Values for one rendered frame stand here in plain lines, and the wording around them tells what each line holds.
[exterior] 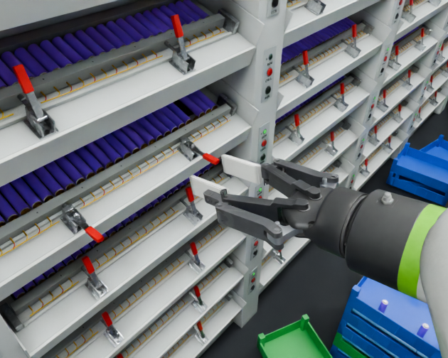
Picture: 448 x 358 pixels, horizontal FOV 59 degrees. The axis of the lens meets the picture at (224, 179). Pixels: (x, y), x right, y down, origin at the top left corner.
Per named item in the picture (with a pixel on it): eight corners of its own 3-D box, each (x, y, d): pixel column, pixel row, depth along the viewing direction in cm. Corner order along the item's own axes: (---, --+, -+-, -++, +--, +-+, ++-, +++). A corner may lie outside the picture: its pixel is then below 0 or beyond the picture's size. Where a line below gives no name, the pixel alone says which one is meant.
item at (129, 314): (242, 243, 118) (256, 219, 108) (59, 405, 84) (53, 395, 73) (195, 197, 124) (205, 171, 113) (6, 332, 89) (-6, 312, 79)
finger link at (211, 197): (238, 209, 50) (222, 221, 48) (210, 197, 53) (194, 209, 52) (236, 199, 49) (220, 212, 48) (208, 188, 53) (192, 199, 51)
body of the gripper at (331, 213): (341, 277, 42) (272, 245, 48) (377, 232, 47) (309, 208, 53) (341, 222, 38) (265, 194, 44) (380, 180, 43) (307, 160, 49)
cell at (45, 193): (32, 174, 69) (54, 199, 67) (22, 179, 68) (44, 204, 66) (30, 167, 68) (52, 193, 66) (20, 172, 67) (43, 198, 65)
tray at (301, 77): (376, 53, 135) (400, 17, 124) (270, 123, 100) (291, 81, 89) (330, 21, 140) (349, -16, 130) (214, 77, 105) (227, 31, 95)
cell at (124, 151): (109, 136, 79) (131, 156, 77) (102, 139, 78) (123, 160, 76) (110, 129, 77) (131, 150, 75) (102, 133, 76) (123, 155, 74)
